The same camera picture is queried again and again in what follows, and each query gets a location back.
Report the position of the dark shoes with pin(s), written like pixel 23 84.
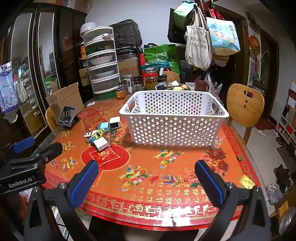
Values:
pixel 282 176

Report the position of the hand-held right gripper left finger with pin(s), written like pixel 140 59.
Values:
pixel 84 183

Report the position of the yellow card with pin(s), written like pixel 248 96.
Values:
pixel 247 182

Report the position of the wooden chair with cutout back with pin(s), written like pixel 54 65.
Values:
pixel 245 106

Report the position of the black hanging bag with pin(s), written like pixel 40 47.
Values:
pixel 177 27

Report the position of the green snack bag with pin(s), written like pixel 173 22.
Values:
pixel 164 55

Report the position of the wooden chair behind table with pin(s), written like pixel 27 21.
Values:
pixel 171 76

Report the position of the round red wall decoration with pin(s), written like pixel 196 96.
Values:
pixel 254 44

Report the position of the grey slippers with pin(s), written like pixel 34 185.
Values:
pixel 274 193

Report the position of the blue printed tote bag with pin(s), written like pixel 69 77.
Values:
pixel 222 34

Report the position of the small silver plug adapter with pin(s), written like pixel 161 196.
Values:
pixel 87 136

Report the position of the green gift box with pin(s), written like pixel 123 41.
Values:
pixel 183 11

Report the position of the red printed tablecloth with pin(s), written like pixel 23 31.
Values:
pixel 143 162

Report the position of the brown cardboard box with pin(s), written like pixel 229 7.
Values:
pixel 128 66

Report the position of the dark wooden mirrored wardrobe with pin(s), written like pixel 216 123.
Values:
pixel 34 69

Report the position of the white square charger plug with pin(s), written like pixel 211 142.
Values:
pixel 101 144

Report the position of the beige canvas tote bag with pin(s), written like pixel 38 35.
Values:
pixel 198 46

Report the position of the white cubby shelf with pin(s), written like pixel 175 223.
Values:
pixel 286 124

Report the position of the black plastic bag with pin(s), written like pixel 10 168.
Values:
pixel 128 32

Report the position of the glass jar with red lid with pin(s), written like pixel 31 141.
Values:
pixel 151 80

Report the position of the green plastic basket base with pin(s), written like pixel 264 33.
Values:
pixel 106 95

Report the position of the white cube with dark face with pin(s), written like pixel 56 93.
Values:
pixel 115 122

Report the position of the small jar with orange label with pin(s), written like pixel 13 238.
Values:
pixel 120 93

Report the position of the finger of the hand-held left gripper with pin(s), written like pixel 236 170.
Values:
pixel 23 144
pixel 49 150

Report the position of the blue printed plastic bag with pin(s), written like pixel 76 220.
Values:
pixel 8 90

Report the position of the wooden chair with plain back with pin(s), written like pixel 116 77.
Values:
pixel 51 119

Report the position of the flattened cardboard box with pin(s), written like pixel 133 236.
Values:
pixel 67 97

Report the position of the white bowl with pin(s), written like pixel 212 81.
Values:
pixel 87 28

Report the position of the yellow toy car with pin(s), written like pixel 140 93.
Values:
pixel 96 135

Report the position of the brown ceramic mug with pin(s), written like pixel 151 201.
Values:
pixel 200 86

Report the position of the light blue charger plug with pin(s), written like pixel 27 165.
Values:
pixel 104 127

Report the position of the white perforated plastic basket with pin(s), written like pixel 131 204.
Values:
pixel 173 125

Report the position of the small white card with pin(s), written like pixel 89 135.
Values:
pixel 91 103

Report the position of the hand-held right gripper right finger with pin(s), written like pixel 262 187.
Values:
pixel 209 183

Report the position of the clear plastic bag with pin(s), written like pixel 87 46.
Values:
pixel 212 84

